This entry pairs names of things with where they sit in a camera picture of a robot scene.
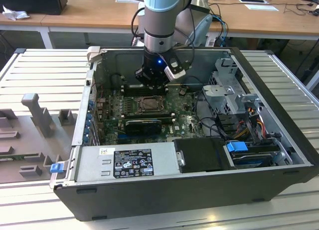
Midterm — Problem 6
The metal drive cage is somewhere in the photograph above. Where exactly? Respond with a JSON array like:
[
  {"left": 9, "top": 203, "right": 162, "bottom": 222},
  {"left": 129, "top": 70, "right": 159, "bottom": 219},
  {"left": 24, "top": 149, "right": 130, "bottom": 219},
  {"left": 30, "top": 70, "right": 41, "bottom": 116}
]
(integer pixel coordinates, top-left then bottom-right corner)
[{"left": 201, "top": 57, "right": 265, "bottom": 116}]

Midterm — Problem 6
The grey parts rack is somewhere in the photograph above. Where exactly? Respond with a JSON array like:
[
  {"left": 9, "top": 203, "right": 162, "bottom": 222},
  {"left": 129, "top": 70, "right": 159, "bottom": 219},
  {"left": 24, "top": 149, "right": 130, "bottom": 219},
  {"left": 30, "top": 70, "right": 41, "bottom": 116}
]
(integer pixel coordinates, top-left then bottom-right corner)
[{"left": 0, "top": 93, "right": 78, "bottom": 185}]

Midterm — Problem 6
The black power supply label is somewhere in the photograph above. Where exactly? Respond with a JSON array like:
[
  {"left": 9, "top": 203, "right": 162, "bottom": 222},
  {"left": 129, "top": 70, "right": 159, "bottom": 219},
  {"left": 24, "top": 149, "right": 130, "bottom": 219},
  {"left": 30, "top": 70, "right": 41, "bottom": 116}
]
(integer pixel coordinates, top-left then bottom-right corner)
[{"left": 113, "top": 148, "right": 155, "bottom": 179}]

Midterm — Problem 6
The RAM slot bank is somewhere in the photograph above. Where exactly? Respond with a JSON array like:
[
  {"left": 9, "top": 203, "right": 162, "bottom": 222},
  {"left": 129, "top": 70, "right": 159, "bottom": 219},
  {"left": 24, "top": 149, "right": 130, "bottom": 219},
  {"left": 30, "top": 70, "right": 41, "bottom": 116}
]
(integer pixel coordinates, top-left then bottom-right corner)
[
  {"left": 123, "top": 110, "right": 175, "bottom": 123},
  {"left": 123, "top": 83, "right": 168, "bottom": 97}
]

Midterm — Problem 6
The grey power supply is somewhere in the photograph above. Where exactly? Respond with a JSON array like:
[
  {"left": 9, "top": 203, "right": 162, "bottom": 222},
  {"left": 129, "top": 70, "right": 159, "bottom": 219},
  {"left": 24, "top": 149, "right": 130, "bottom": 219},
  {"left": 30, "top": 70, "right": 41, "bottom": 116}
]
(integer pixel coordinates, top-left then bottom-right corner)
[{"left": 73, "top": 142, "right": 180, "bottom": 181}]

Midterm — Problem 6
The metal socket cover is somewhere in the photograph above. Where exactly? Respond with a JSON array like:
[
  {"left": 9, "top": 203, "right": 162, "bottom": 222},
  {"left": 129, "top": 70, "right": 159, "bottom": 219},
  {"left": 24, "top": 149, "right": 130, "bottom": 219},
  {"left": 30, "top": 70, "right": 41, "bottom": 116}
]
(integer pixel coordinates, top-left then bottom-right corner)
[{"left": 137, "top": 97, "right": 165, "bottom": 113}]

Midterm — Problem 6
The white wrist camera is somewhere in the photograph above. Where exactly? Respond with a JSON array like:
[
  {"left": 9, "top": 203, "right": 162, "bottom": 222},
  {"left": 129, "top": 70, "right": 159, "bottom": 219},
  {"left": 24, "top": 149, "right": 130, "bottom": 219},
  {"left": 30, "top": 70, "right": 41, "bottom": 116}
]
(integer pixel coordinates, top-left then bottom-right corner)
[{"left": 163, "top": 54, "right": 190, "bottom": 81}]

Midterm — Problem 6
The green RAM stick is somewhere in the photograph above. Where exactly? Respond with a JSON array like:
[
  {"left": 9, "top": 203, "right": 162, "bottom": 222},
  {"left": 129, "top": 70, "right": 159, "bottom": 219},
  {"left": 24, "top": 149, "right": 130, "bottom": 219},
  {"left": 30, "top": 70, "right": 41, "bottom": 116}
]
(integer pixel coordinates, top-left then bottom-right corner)
[{"left": 0, "top": 154, "right": 39, "bottom": 163}]

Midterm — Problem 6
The black PC case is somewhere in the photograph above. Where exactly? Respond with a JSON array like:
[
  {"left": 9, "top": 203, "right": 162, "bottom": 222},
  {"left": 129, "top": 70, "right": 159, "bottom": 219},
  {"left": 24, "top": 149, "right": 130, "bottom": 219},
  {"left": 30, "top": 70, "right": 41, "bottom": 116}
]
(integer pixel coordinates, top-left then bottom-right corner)
[{"left": 49, "top": 46, "right": 314, "bottom": 222}]

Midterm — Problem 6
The wooden desk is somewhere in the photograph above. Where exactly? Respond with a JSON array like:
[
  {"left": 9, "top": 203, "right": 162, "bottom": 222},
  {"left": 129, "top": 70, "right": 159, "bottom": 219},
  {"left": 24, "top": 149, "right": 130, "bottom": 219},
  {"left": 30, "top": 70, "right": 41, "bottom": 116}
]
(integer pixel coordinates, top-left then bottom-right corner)
[
  {"left": 39, "top": 0, "right": 319, "bottom": 41},
  {"left": 0, "top": 0, "right": 69, "bottom": 49}
]

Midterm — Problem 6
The black plastic shroud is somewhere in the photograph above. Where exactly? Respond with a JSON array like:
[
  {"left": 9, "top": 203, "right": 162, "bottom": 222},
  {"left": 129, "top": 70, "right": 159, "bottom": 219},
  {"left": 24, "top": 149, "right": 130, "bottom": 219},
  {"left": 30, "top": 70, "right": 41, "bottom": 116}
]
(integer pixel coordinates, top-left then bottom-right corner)
[{"left": 173, "top": 137, "right": 236, "bottom": 174}]

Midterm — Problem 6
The blue cable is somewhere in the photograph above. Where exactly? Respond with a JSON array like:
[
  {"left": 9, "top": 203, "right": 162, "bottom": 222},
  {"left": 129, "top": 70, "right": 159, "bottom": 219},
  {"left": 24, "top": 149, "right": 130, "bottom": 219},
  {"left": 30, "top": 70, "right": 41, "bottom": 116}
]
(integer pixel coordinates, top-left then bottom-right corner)
[{"left": 211, "top": 13, "right": 229, "bottom": 47}]

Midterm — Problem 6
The hard disk in blue carrier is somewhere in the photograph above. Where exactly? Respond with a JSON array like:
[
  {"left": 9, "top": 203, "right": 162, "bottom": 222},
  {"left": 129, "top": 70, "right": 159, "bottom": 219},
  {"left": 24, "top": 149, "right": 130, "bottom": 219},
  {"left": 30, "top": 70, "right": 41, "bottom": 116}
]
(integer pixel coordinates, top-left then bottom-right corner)
[{"left": 225, "top": 141, "right": 281, "bottom": 169}]

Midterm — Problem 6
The CPU socket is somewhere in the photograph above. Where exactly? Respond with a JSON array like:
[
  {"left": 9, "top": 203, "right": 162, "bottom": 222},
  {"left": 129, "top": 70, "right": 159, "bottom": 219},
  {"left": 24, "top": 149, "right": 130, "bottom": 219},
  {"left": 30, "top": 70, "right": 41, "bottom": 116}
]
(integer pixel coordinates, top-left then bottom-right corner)
[{"left": 136, "top": 95, "right": 167, "bottom": 114}]

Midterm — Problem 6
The blue case latch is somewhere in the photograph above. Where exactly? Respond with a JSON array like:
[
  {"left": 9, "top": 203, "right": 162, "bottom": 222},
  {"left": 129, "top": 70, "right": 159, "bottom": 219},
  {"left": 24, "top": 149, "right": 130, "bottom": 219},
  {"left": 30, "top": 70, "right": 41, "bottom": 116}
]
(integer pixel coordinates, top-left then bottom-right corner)
[{"left": 49, "top": 163, "right": 63, "bottom": 175}]

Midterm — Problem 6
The crumpled white paper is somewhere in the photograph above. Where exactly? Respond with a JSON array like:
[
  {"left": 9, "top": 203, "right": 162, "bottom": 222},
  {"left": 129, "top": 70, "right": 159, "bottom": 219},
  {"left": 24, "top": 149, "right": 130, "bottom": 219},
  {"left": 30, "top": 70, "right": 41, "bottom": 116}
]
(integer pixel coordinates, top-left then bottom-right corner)
[{"left": 2, "top": 4, "right": 30, "bottom": 21}]

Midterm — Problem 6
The black computer box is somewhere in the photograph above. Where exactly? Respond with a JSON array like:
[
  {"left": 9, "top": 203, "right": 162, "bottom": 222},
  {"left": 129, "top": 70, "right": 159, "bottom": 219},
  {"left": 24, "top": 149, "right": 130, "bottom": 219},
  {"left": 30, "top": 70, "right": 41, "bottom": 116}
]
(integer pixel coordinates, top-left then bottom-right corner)
[{"left": 0, "top": 0, "right": 68, "bottom": 16}]

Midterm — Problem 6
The green motherboard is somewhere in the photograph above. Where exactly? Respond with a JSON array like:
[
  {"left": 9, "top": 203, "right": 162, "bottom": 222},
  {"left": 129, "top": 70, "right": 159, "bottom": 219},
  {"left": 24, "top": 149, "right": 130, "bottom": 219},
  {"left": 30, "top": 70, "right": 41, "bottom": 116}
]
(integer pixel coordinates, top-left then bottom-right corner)
[{"left": 96, "top": 87, "right": 207, "bottom": 146}]

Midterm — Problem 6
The CPU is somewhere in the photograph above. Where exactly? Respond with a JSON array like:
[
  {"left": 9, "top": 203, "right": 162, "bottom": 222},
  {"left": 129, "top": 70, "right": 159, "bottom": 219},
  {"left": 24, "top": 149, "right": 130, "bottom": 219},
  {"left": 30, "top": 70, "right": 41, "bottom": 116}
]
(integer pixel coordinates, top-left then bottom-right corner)
[{"left": 143, "top": 99, "right": 160, "bottom": 111}]

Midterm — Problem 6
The pale blue teach pendant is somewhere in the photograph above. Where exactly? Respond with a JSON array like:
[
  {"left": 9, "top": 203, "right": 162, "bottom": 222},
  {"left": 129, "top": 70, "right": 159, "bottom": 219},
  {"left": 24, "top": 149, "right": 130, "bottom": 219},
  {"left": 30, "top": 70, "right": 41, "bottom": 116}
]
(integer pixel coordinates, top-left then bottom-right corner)
[{"left": 186, "top": 13, "right": 214, "bottom": 48}]

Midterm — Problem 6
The black graphics card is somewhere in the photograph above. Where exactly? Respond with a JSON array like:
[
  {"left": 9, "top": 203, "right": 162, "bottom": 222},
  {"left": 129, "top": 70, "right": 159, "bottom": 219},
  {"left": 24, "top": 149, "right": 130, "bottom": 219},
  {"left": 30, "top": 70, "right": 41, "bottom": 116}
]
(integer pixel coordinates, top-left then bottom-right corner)
[{"left": 124, "top": 119, "right": 162, "bottom": 135}]

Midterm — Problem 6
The coloured wire bundle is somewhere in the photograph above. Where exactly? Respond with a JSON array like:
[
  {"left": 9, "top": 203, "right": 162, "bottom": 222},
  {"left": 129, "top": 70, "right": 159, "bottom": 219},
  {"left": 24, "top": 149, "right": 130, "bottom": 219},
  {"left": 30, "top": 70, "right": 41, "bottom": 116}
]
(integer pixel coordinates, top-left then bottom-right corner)
[{"left": 234, "top": 110, "right": 265, "bottom": 141}]

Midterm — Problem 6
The pale blue paper sheet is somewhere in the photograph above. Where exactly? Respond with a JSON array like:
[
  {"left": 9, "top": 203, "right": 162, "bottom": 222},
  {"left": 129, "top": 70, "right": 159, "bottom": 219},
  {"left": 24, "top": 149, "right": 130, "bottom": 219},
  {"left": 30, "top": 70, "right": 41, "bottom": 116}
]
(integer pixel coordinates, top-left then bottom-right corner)
[{"left": 245, "top": 3, "right": 279, "bottom": 12}]

